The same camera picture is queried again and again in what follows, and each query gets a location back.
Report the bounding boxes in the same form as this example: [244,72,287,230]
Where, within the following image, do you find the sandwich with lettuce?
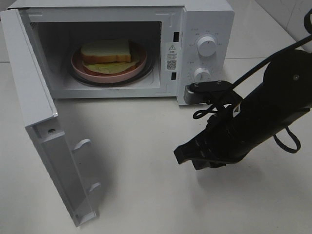
[80,39,140,75]

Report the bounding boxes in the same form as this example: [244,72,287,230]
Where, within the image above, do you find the upper white power knob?
[197,35,217,57]

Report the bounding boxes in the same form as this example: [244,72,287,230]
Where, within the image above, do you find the white warning label sticker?
[165,42,179,71]

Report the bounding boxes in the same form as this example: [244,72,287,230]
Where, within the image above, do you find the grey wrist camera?
[183,80,232,105]

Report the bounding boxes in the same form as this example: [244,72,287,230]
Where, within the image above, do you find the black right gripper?
[174,114,246,170]

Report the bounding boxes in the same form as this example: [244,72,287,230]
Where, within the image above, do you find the glass microwave turntable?
[68,52,155,87]

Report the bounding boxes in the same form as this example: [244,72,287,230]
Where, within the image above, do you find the white microwave oven body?
[7,0,234,105]

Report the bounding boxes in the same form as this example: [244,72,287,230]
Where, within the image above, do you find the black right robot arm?
[174,50,312,170]

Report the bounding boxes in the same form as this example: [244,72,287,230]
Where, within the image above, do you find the white microwave door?
[0,9,97,226]

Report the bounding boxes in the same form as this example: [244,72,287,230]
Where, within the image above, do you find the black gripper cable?
[193,9,312,155]

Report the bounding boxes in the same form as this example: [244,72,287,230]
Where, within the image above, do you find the pink round plate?
[71,41,148,85]

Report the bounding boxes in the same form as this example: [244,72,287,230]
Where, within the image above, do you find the white timer knob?
[194,68,211,83]

